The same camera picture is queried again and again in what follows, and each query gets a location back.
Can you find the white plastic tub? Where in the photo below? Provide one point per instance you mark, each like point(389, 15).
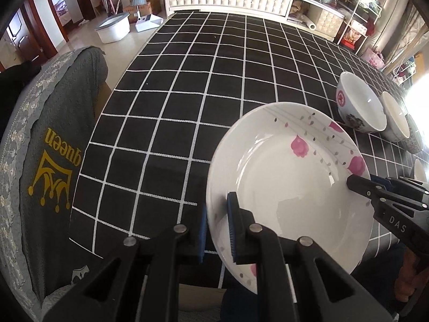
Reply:
point(114, 30)

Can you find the white dustpan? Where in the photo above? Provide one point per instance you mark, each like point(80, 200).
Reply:
point(147, 23)

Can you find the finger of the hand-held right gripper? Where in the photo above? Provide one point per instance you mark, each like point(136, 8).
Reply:
point(363, 186)
point(412, 184)

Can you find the pink bag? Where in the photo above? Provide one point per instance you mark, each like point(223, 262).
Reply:
point(373, 58)

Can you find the white bowl with red pattern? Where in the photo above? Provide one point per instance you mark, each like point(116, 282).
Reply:
point(352, 107)

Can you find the white plate with pink flowers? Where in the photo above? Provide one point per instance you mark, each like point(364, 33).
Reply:
point(295, 191)

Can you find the plain white bowl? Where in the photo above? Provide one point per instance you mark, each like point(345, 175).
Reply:
point(397, 124)

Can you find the person's right hand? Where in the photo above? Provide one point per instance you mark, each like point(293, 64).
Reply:
point(409, 275)

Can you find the dark-rimmed white bowl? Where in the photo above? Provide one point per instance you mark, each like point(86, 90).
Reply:
point(414, 141)

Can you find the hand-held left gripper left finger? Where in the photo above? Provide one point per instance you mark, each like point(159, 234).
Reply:
point(202, 238)

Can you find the black checkered tablecloth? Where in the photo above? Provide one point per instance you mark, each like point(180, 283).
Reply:
point(201, 90)

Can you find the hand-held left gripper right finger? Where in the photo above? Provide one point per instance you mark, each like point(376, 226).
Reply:
point(233, 228)

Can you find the person's dark trousers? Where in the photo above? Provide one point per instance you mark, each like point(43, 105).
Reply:
point(378, 268)

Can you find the red box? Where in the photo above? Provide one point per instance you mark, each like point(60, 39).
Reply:
point(350, 38)

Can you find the brown wooden doorway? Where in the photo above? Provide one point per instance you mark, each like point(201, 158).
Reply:
point(43, 37)

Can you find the white paper roll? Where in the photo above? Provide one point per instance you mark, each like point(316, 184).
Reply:
point(310, 23)

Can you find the grey chair cover gold crown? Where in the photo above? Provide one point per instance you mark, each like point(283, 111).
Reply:
point(50, 114)

